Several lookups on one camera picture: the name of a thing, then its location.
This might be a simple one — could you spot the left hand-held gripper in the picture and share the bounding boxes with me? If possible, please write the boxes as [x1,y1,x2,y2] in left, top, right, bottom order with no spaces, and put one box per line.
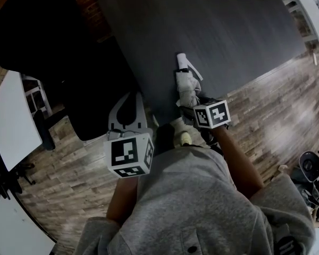
[103,91,155,179]

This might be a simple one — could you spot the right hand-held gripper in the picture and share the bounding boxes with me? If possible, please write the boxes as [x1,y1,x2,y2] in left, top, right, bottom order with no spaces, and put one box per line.
[179,97,231,146]

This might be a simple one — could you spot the white umbrella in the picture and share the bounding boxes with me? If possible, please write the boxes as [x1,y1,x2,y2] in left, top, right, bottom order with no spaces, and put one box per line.
[174,52,204,124]

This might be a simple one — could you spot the person's left forearm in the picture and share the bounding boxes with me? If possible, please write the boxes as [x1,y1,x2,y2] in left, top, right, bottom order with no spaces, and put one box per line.
[106,176,139,227]

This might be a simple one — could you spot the person's right forearm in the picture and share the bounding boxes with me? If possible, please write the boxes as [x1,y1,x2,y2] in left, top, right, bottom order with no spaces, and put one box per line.
[211,126,265,199]

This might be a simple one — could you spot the person's right beige shoe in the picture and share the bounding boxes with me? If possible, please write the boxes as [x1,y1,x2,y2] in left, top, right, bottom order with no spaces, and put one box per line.
[180,131,193,146]

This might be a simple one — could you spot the person's black trousers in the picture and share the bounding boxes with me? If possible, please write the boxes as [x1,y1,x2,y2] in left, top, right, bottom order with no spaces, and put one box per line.
[154,123,211,156]

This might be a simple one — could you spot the dark wooden table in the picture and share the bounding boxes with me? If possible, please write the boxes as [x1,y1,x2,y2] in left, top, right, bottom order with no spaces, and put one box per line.
[93,0,306,122]

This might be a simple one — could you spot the person's grey sweatshirt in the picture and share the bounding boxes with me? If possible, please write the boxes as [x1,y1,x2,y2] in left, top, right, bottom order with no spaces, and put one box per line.
[74,144,317,255]

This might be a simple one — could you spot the black office chair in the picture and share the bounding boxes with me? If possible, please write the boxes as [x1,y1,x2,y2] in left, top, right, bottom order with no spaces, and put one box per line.
[0,0,142,151]

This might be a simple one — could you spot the white desk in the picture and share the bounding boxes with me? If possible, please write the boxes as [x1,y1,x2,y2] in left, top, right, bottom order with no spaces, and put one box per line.
[0,187,56,255]
[272,0,319,43]
[0,70,53,172]

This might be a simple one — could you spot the black chair base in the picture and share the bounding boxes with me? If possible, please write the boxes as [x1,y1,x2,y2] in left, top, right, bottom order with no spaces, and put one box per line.
[0,150,36,201]

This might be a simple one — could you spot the grey round bin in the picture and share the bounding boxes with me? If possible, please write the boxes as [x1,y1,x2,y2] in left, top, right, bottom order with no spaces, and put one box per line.
[299,150,319,182]

